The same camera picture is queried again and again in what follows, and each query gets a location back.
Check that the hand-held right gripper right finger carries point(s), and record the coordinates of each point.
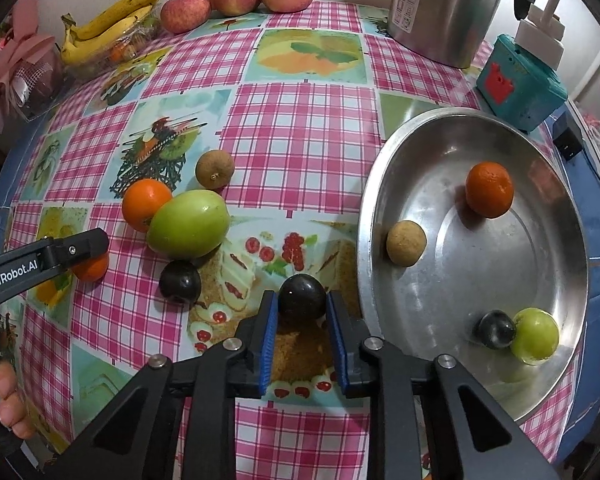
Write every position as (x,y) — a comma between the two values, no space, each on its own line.
(339,340)

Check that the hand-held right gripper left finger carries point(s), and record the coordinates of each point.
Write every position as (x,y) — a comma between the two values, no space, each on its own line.
(267,340)

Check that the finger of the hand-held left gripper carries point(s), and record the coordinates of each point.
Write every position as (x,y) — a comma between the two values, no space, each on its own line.
(80,249)

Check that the small orange tangerine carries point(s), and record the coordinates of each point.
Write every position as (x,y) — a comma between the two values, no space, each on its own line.
(91,269)
(145,205)

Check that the dark purple plum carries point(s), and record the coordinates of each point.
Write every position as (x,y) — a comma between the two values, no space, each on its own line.
(180,281)
(495,329)
(301,296)

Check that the oval green jujube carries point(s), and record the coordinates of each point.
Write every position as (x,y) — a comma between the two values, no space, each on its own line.
(187,222)

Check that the brown longan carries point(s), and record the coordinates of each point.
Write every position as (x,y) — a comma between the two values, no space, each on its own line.
(406,242)
(214,169)

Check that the round steel basin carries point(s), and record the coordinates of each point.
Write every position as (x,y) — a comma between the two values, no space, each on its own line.
(445,270)

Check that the round green jujube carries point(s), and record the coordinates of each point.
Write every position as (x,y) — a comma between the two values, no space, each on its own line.
(534,335)

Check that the large orange tangerine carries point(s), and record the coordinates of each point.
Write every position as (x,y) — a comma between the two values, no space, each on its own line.
(489,189)

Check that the person's left hand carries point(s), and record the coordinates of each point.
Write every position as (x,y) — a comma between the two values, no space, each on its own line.
(10,395)

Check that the pink wrapped bouquet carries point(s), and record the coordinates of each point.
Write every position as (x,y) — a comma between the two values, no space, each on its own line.
(20,80)

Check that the glass bowl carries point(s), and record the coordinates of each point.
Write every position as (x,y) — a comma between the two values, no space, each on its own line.
(130,47)

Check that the yellow banana bunch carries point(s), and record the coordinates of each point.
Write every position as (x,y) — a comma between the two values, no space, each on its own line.
(112,20)

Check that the black charger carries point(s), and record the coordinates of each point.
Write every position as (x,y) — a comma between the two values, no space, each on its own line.
(570,142)

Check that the teal toy box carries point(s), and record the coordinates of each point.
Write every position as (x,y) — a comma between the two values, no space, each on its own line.
(520,82)

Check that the stainless steel thermos jug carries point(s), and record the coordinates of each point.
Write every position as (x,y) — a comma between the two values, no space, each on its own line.
(445,5)

